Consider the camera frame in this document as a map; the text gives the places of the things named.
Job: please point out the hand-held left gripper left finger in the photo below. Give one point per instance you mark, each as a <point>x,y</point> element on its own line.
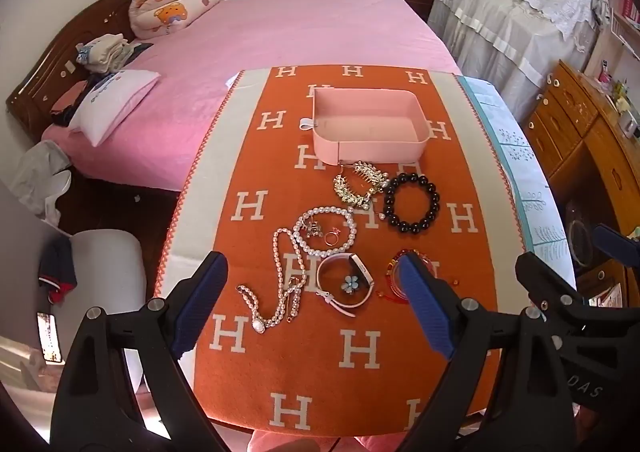
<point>195,312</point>

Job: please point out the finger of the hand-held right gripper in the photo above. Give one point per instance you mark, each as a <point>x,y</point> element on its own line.
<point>612,239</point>
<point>537,277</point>

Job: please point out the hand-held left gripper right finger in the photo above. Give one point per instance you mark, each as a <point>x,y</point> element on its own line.
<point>425,312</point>

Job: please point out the pink smartwatch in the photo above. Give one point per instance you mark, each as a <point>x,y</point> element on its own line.
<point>361,272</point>

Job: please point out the blue flower brooch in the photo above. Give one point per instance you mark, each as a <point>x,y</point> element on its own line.
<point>351,283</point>

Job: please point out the small dark metal charm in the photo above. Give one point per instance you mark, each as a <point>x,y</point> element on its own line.
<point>312,228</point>

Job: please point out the pink jewelry box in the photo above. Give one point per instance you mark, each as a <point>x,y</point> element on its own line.
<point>370,145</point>

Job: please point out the white stool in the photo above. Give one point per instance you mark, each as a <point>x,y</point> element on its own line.
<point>110,257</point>

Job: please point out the white teal floral tablecloth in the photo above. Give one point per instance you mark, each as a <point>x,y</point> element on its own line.
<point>520,167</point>

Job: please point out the orange patterned blanket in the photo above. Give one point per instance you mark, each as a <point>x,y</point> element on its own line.
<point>320,357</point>

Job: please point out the wooden dresser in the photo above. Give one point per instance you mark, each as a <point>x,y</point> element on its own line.
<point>565,117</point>

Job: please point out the navy red garment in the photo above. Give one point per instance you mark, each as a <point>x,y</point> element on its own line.
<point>57,272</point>

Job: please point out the white plastic bag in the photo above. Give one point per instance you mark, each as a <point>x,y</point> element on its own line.
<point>40,172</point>

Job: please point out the white pillow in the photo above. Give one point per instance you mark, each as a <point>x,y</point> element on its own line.
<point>115,102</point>

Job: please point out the white lace furniture cover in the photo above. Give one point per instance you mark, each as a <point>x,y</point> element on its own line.
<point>510,22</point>

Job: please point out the dark crumpled clothes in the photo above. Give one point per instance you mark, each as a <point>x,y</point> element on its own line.
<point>70,102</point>

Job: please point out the pile of folded clothes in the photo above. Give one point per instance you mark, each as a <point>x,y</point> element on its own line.
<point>107,52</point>

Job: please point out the wooden headboard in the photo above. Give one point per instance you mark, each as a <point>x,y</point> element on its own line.
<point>40,72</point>

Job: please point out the pink bed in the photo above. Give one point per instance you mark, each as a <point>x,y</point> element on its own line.
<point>300,32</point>

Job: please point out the rolled cartoon bear quilt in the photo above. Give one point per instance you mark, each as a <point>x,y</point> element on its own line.
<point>170,7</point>

